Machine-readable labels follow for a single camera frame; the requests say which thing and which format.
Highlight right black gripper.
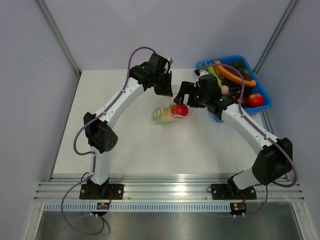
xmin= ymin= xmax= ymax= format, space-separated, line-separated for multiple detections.
xmin=174 ymin=81 xmax=210 ymax=109

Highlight red apple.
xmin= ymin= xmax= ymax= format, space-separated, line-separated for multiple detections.
xmin=171 ymin=104 xmax=189 ymax=117
xmin=247 ymin=93 xmax=264 ymax=108

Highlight clear dotted zip bag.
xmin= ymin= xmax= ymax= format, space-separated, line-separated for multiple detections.
xmin=150 ymin=85 xmax=193 ymax=124

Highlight yellow lemon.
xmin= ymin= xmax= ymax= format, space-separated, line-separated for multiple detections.
xmin=162 ymin=109 xmax=173 ymax=122

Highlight red apple front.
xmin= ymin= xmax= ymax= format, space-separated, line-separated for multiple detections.
xmin=247 ymin=93 xmax=264 ymax=108

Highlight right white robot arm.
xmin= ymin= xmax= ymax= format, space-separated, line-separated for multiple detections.
xmin=173 ymin=74 xmax=294 ymax=199

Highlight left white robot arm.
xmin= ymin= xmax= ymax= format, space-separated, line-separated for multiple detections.
xmin=80 ymin=53 xmax=173 ymax=199

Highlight green lettuce leaf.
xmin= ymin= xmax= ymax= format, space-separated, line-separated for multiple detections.
xmin=198 ymin=62 xmax=222 ymax=87

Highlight dark purple grapes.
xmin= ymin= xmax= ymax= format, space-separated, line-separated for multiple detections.
xmin=221 ymin=78 xmax=254 ymax=108

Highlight orange papaya slice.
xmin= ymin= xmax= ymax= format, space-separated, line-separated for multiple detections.
xmin=214 ymin=60 xmax=257 ymax=88

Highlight green leafy herbs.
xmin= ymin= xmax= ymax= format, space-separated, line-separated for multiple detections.
xmin=230 ymin=59 xmax=251 ymax=76

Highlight blue plastic bin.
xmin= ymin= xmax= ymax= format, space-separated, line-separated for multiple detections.
xmin=195 ymin=55 xmax=272 ymax=116

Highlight right small circuit board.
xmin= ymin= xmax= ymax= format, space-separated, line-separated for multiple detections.
xmin=230 ymin=202 xmax=247 ymax=215

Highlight small circuit board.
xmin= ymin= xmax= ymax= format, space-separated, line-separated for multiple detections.
xmin=230 ymin=202 xmax=247 ymax=215
xmin=96 ymin=202 xmax=110 ymax=210

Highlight left small circuit board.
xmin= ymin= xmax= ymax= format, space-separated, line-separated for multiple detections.
xmin=96 ymin=202 xmax=110 ymax=210

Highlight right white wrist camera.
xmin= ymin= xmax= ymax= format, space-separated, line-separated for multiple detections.
xmin=194 ymin=69 xmax=209 ymax=77

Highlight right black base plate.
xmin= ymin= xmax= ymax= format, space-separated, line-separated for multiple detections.
xmin=206 ymin=183 xmax=257 ymax=200

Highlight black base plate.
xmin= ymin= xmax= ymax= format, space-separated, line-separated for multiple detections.
xmin=79 ymin=184 xmax=124 ymax=200
xmin=206 ymin=183 xmax=257 ymax=200

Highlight left aluminium frame post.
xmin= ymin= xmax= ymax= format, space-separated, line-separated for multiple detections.
xmin=34 ymin=0 xmax=81 ymax=79

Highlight aluminium frame post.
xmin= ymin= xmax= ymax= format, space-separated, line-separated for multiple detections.
xmin=34 ymin=0 xmax=81 ymax=79
xmin=253 ymin=0 xmax=299 ymax=74

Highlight right aluminium frame post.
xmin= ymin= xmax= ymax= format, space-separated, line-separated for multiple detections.
xmin=253 ymin=0 xmax=299 ymax=74

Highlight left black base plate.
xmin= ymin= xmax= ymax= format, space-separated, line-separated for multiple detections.
xmin=79 ymin=184 xmax=124 ymax=200

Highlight aluminium mounting rail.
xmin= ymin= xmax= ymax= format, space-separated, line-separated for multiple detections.
xmin=33 ymin=174 xmax=305 ymax=203

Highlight white slotted cable duct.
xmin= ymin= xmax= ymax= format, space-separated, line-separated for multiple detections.
xmin=44 ymin=202 xmax=231 ymax=213

